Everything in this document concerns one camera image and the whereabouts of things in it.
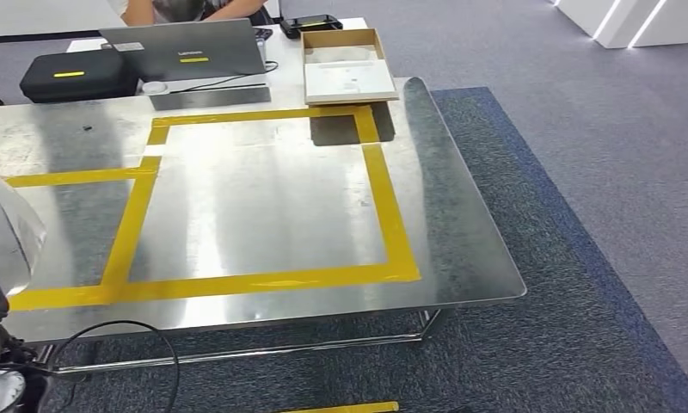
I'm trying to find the white curved plastic part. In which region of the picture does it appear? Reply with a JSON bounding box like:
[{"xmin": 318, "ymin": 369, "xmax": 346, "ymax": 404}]
[{"xmin": 0, "ymin": 165, "xmax": 47, "ymax": 298}]

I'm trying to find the stainless steel workbench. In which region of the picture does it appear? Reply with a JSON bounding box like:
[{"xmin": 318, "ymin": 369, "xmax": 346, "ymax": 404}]
[{"xmin": 0, "ymin": 75, "xmax": 529, "ymax": 378}]

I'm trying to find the black hard case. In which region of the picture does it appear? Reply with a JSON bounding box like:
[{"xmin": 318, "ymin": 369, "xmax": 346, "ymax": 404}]
[{"xmin": 19, "ymin": 48, "xmax": 141, "ymax": 106}]

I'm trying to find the grey laptop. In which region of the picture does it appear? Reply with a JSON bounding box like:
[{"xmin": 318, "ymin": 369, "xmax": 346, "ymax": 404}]
[{"xmin": 99, "ymin": 18, "xmax": 272, "ymax": 97}]

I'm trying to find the person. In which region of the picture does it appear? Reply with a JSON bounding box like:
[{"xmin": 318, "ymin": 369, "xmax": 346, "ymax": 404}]
[{"xmin": 107, "ymin": 0, "xmax": 277, "ymax": 28}]

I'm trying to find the white desk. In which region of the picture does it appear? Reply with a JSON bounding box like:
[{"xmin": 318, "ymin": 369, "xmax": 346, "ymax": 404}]
[{"xmin": 64, "ymin": 15, "xmax": 373, "ymax": 105}]

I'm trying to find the black tray device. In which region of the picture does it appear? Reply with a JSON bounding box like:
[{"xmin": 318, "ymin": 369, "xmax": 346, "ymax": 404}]
[{"xmin": 279, "ymin": 13, "xmax": 345, "ymax": 40}]

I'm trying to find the white foam insert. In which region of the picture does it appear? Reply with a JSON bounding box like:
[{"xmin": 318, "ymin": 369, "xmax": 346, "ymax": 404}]
[{"xmin": 304, "ymin": 46, "xmax": 399, "ymax": 104}]

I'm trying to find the brown cardboard box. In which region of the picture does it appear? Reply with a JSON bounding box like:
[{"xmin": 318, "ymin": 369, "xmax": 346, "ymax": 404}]
[{"xmin": 299, "ymin": 27, "xmax": 401, "ymax": 108}]

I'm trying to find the white lit display plinth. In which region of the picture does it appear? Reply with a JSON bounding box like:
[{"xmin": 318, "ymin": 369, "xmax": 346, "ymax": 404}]
[{"xmin": 551, "ymin": 0, "xmax": 688, "ymax": 50}]

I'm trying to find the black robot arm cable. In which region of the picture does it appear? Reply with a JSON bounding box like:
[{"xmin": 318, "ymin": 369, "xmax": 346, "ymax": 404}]
[{"xmin": 41, "ymin": 319, "xmax": 181, "ymax": 413}]

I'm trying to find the black laptop cable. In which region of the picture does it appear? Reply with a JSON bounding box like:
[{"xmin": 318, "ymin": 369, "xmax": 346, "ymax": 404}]
[{"xmin": 175, "ymin": 59, "xmax": 280, "ymax": 94}]

